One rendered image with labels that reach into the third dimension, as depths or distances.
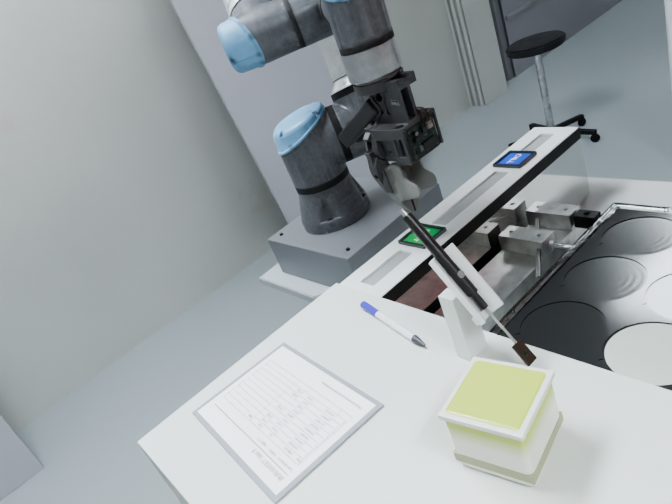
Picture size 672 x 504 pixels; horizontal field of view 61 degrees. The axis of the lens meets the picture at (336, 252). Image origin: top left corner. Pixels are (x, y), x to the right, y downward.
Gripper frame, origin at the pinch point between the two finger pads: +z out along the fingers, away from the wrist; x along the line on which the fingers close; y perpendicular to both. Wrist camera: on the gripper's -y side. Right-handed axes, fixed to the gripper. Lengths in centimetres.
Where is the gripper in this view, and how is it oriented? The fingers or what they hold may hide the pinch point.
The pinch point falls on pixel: (408, 203)
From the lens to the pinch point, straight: 88.5
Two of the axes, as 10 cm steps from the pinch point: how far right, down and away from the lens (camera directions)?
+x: 7.1, -5.4, 4.6
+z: 3.4, 8.3, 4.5
